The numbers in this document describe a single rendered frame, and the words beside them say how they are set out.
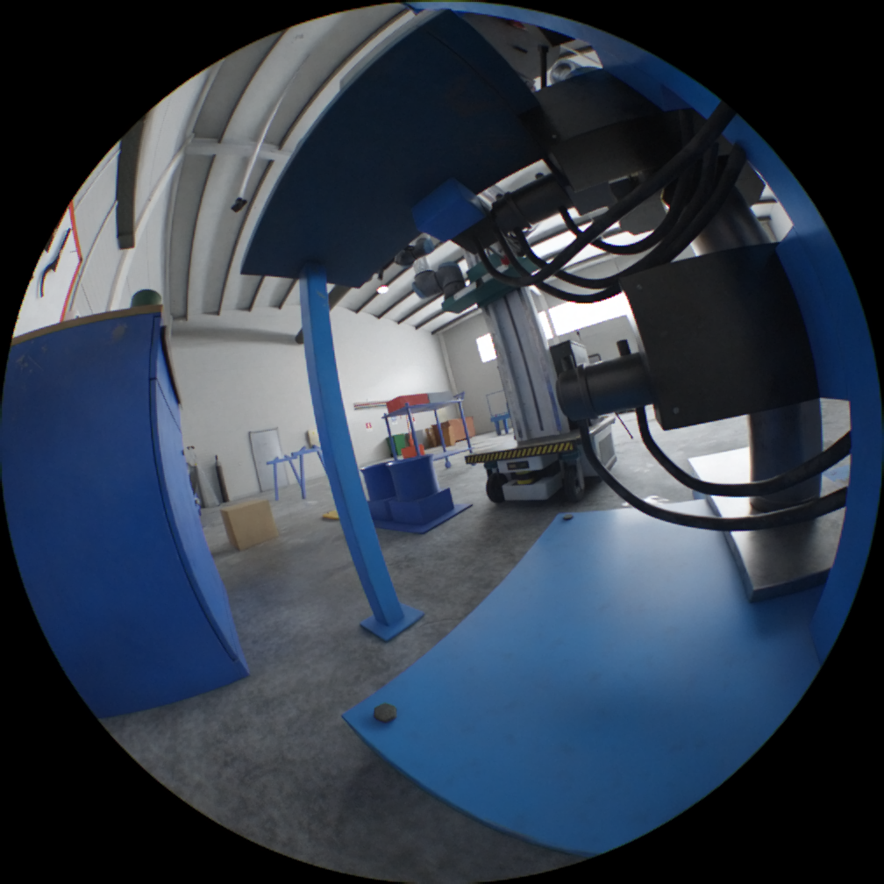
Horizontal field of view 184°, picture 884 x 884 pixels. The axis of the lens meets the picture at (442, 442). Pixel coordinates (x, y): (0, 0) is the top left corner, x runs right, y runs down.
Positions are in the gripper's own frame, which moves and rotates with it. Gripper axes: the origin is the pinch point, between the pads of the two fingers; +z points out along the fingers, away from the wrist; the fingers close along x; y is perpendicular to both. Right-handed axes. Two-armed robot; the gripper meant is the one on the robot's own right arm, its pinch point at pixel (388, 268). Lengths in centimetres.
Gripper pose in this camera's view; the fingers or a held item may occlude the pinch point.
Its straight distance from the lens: 147.4
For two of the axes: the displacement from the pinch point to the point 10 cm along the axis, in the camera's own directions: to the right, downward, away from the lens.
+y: 6.7, 2.4, 7.0
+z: 0.5, 9.3, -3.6
